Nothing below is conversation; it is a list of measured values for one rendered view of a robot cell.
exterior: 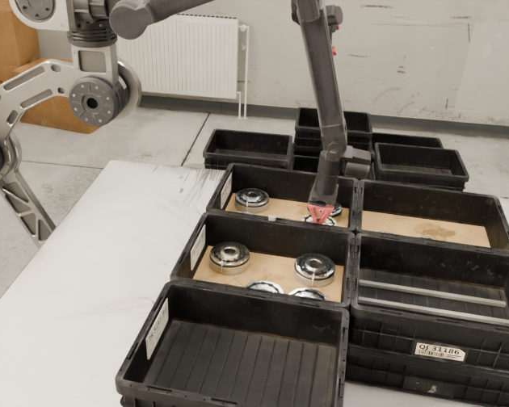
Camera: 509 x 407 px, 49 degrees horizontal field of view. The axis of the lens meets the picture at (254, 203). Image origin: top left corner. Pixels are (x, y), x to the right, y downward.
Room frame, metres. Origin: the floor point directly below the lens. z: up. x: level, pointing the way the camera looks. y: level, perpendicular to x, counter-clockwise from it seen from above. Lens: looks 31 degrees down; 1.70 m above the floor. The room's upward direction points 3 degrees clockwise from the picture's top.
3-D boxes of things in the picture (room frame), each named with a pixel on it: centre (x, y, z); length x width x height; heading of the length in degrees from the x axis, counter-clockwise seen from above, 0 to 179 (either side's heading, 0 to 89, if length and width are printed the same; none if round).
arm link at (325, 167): (1.28, -0.19, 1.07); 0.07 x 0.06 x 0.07; 85
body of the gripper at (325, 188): (1.28, -0.18, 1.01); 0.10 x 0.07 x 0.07; 167
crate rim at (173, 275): (1.08, -0.04, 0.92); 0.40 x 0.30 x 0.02; 80
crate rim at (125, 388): (0.78, 0.01, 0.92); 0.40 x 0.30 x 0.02; 80
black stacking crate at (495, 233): (1.30, -0.48, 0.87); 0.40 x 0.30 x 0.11; 80
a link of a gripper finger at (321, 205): (1.27, -0.18, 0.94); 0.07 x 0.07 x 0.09; 77
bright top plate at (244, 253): (1.17, 0.06, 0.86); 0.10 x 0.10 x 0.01
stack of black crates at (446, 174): (2.36, -0.76, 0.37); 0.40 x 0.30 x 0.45; 84
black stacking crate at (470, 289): (1.01, -0.43, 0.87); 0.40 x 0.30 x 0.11; 80
